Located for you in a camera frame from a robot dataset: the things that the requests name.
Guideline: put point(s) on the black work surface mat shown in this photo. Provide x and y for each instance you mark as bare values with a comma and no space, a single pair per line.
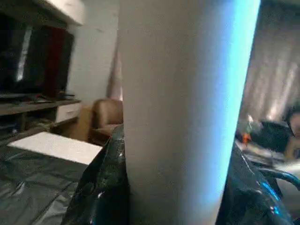
28,187

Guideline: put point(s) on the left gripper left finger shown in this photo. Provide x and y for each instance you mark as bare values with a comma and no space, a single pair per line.
103,187

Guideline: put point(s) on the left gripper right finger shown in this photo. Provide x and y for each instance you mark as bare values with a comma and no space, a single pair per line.
248,197

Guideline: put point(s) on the wooden television bench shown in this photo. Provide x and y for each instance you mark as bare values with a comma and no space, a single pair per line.
37,115

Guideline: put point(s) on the black flat television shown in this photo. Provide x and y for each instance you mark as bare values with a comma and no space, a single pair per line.
33,56

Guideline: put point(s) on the brown armchair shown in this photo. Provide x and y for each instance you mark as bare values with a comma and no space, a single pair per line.
105,119

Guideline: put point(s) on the white flat sheet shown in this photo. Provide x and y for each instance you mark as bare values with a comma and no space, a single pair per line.
56,146

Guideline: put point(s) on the seated person in black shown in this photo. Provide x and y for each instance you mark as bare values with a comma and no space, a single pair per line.
294,131

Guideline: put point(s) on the white plastic table leg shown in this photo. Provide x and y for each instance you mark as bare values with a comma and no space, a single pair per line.
178,117

